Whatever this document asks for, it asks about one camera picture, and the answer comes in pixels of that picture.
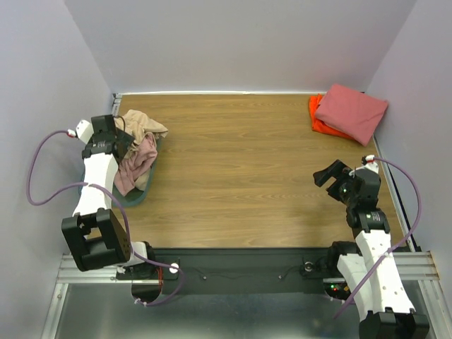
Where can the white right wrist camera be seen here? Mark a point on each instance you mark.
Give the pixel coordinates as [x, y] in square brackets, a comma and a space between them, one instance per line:
[368, 163]

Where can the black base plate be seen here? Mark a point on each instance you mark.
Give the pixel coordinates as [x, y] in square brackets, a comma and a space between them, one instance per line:
[221, 271]

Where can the folded pink t shirt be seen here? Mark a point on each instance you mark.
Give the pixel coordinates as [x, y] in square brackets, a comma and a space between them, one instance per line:
[352, 112]

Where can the teal plastic basket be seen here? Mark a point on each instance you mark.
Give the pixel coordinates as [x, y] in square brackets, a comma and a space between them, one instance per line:
[100, 170]

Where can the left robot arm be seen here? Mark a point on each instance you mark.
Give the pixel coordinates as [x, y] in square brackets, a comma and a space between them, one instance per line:
[93, 233]

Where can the pink crumpled t shirt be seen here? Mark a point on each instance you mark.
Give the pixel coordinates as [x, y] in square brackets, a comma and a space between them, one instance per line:
[134, 169]

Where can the folded orange t shirt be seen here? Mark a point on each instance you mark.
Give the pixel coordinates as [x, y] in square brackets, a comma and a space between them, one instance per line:
[319, 126]

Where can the aluminium frame rail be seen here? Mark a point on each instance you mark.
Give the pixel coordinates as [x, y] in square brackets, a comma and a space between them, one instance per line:
[97, 239]

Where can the beige t shirt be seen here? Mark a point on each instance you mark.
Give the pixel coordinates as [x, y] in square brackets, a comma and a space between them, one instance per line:
[144, 131]

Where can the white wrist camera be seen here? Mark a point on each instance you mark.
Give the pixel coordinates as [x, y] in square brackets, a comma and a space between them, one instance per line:
[83, 131]
[368, 163]

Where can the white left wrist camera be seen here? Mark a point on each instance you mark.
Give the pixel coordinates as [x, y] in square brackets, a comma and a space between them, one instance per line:
[83, 131]

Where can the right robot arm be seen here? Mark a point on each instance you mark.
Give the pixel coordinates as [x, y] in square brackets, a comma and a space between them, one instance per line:
[368, 264]

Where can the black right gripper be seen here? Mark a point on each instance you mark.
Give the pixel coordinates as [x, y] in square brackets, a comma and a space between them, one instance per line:
[334, 180]

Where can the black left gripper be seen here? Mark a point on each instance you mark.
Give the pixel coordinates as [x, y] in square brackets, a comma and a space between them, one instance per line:
[124, 139]

